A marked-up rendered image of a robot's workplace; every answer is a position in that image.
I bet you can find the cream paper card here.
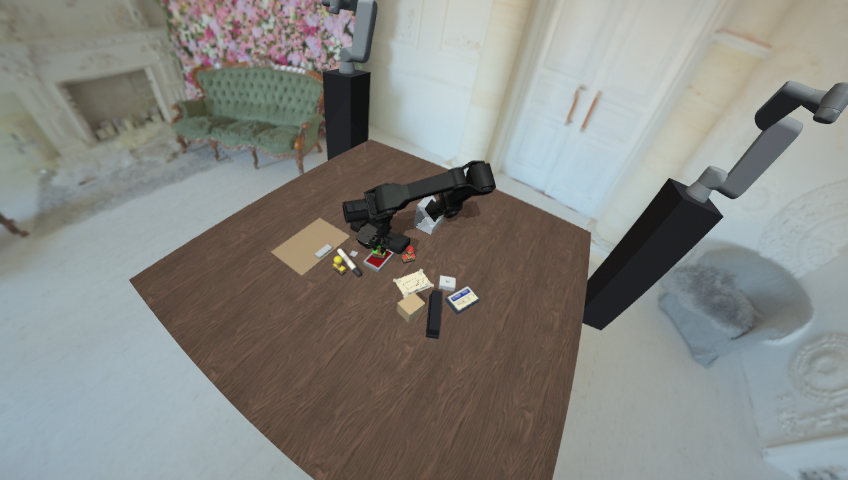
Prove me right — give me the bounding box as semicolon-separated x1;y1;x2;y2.
393;269;434;298

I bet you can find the white cylinder with dark grey cap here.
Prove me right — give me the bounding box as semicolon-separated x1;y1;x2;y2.
337;249;362;277

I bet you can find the tan block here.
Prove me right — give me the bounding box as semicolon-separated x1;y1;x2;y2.
397;293;425;323

